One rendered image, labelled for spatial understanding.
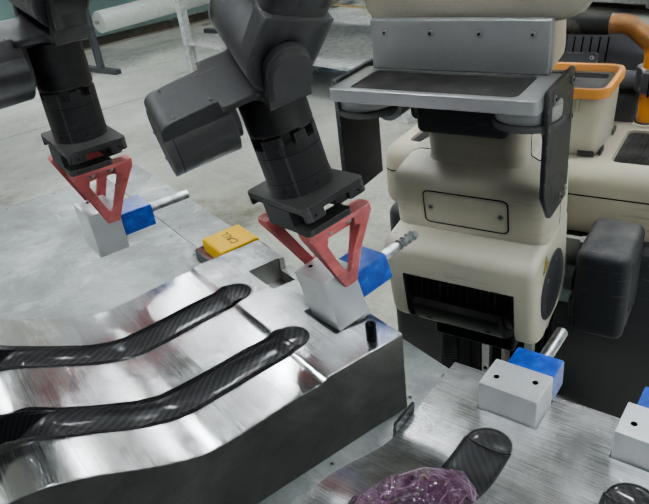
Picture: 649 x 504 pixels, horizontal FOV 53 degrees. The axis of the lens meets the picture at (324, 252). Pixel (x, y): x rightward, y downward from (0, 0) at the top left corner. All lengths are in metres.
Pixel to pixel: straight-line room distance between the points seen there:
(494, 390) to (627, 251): 0.50
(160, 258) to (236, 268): 0.27
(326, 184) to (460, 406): 0.22
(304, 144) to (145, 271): 0.48
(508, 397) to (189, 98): 0.34
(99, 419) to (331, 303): 0.22
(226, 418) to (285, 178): 0.20
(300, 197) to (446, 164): 0.40
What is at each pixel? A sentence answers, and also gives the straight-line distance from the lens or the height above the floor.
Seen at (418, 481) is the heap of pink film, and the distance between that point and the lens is 0.46.
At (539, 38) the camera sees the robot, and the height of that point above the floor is 1.08.
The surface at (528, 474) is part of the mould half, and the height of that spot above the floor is 0.86.
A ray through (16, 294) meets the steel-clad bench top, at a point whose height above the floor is 0.80.
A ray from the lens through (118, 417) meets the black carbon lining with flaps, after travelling 0.58.
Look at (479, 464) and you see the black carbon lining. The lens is 0.55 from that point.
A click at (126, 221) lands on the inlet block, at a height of 0.94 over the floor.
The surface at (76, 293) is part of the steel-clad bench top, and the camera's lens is 0.97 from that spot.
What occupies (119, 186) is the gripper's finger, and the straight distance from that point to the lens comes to 0.77.
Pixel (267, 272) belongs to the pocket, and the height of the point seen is 0.88.
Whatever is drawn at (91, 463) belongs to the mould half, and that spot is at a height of 0.92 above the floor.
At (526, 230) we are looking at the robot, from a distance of 0.90.
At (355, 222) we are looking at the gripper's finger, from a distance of 0.57.
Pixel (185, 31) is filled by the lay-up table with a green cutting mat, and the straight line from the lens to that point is 5.41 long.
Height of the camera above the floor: 1.26
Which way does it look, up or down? 30 degrees down
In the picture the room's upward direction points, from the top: 8 degrees counter-clockwise
